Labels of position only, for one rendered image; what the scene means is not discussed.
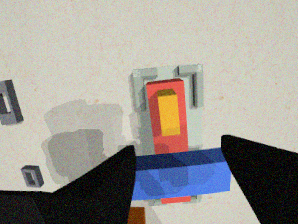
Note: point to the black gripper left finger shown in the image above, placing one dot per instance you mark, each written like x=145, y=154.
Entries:
x=101, y=196

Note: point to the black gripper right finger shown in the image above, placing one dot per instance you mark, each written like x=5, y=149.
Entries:
x=267, y=176

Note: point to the yellow rectangular block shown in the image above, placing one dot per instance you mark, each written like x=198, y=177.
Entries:
x=170, y=118

